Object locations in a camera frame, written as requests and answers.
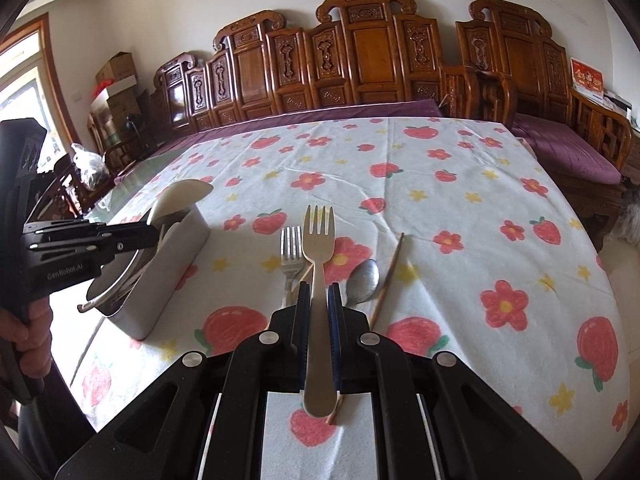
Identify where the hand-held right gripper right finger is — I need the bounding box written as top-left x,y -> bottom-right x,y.
327,282 -> 583,480

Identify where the white flat box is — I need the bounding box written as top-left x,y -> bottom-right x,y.
90,76 -> 138,101

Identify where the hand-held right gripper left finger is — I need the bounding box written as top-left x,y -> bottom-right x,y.
55,282 -> 313,480

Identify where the grey plastic bag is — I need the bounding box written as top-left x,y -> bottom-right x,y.
607,195 -> 640,256

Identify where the purple armchair cushion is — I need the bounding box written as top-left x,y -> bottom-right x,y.
510,112 -> 623,186

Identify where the purple sofa cushion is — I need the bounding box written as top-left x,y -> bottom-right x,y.
145,99 -> 446,161

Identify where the carved wooden armchair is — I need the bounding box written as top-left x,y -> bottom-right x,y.
442,0 -> 633,253

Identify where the person's left hand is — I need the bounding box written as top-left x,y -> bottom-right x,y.
0,302 -> 55,381

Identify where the brown cardboard box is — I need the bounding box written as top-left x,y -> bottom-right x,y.
95,51 -> 137,86

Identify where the carved wooden sofa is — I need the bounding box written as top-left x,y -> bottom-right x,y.
150,0 -> 518,136

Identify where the metal spoon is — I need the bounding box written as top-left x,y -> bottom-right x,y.
345,259 -> 382,306

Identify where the clear plastic bag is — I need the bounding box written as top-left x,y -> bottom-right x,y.
71,142 -> 113,188

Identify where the strawberry print tablecloth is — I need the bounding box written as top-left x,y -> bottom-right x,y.
70,116 -> 631,480

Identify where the cream plastic fork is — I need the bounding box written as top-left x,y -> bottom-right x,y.
301,204 -> 337,418

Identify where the rectangular metal tin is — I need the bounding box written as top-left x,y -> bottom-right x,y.
87,205 -> 211,342

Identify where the metal fork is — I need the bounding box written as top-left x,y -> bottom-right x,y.
280,225 -> 306,308

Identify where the red desk calendar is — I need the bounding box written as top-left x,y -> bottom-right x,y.
570,57 -> 606,93

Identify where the person's dark clothing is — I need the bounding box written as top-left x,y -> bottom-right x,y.
15,375 -> 96,480

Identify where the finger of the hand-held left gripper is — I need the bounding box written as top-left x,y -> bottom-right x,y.
25,219 -> 163,241
30,235 -> 161,267

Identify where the wooden door frame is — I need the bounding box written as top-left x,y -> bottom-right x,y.
0,12 -> 81,151

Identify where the wooden dining chair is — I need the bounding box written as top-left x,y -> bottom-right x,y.
37,152 -> 116,221

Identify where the large cardboard box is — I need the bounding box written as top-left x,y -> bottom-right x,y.
90,90 -> 151,136

